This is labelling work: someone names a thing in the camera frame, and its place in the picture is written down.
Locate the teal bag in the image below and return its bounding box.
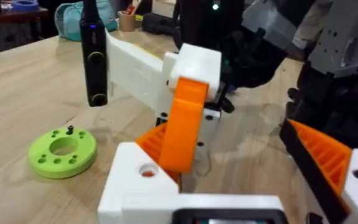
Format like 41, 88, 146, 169
53, 0, 119, 42

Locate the black case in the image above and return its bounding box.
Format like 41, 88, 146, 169
141, 12, 180, 35

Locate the green disc with holes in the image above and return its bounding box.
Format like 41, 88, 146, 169
28, 126, 98, 180

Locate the dark side table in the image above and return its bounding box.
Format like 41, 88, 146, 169
0, 6, 50, 58

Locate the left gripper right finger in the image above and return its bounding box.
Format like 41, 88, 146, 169
279, 118, 358, 224

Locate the blue ring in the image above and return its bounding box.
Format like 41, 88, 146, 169
11, 0, 40, 12

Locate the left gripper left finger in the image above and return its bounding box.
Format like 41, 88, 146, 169
97, 142, 180, 224

